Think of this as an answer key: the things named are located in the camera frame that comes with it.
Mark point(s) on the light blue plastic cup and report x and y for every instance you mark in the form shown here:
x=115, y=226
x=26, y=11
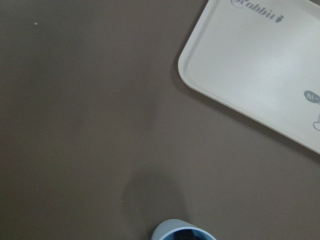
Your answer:
x=166, y=230

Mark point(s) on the cream rabbit tray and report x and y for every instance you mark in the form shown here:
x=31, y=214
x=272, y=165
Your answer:
x=260, y=58

